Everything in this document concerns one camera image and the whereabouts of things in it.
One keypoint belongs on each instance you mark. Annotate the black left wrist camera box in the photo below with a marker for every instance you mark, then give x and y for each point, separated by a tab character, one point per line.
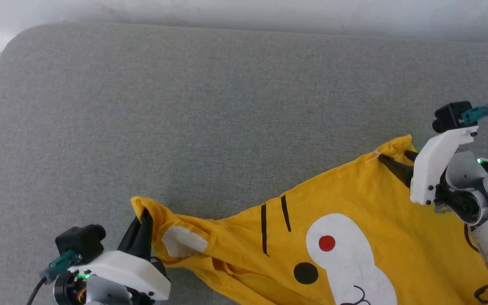
81	241

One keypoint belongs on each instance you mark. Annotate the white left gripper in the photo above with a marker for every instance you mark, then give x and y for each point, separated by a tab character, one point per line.
129	269

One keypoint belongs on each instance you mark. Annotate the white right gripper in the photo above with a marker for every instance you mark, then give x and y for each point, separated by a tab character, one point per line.
432	165

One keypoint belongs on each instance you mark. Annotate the yellow cartoon print shirt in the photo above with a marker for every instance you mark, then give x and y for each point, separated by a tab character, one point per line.
354	199

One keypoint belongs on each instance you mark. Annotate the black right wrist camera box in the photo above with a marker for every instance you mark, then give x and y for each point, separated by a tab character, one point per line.
449	116

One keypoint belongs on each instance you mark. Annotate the grey fabric sofa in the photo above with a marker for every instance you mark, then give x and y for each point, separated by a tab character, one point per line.
184	127

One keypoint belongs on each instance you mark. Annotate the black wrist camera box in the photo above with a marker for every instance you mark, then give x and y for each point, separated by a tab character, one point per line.
449	116
81	241

